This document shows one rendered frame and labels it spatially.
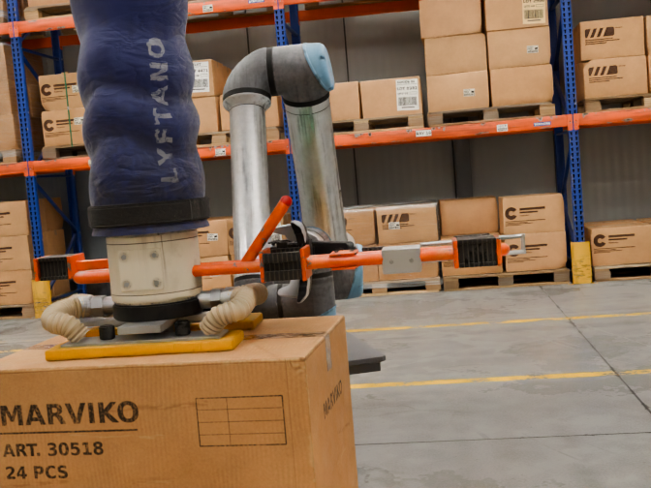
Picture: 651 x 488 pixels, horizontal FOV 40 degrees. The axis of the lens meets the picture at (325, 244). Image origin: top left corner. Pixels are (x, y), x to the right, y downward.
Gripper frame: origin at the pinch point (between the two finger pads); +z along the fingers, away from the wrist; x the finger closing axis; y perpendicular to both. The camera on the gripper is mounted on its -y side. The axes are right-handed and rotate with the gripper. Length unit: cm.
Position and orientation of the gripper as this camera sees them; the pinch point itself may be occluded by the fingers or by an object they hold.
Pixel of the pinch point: (298, 262)
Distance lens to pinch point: 165.4
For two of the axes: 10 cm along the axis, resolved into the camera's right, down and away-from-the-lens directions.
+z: -1.1, 0.9, -9.9
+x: -0.8, -9.9, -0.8
